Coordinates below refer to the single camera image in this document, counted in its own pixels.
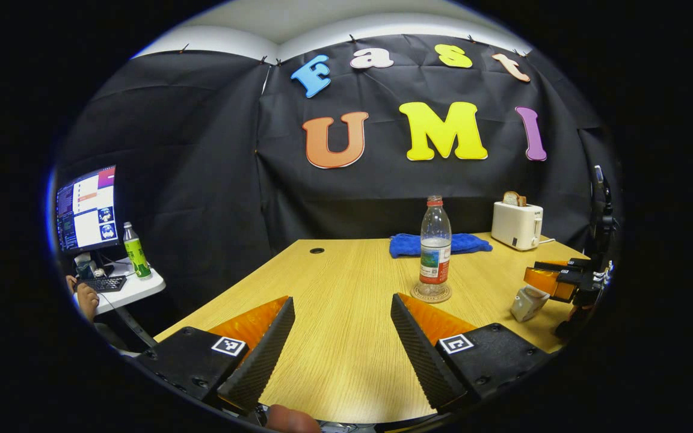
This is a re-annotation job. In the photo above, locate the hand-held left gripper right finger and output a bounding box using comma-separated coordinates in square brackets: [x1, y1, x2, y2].
[390, 293, 552, 414]

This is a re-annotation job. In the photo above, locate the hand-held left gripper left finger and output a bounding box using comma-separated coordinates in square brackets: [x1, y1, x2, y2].
[139, 296, 296, 413]

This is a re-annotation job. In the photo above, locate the white ceramic teacup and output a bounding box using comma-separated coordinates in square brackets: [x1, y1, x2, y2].
[510, 286, 552, 323]

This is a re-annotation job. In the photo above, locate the round wooden coaster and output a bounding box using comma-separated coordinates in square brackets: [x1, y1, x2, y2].
[411, 283, 452, 304]

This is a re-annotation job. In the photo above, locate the clear plastic water bottle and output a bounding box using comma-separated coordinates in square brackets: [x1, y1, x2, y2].
[419, 195, 452, 296]

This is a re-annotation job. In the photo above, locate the green drink bottle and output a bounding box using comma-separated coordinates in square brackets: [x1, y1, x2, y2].
[123, 222, 152, 279]

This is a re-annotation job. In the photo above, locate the white toaster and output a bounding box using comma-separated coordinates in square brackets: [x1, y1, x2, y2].
[491, 201, 544, 251]

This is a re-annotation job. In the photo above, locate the blue folded towel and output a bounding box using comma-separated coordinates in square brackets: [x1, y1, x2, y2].
[389, 233, 493, 259]

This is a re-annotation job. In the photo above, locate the white side desk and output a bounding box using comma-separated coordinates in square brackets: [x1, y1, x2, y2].
[76, 259, 167, 349]

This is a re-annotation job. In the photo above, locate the black keyboard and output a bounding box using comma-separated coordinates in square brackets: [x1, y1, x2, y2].
[76, 275, 128, 293]

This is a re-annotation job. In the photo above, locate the black backdrop cloth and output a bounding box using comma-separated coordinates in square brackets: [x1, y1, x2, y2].
[52, 33, 621, 313]

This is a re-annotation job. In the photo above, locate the computer monitor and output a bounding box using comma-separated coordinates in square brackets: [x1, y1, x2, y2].
[55, 165, 120, 253]

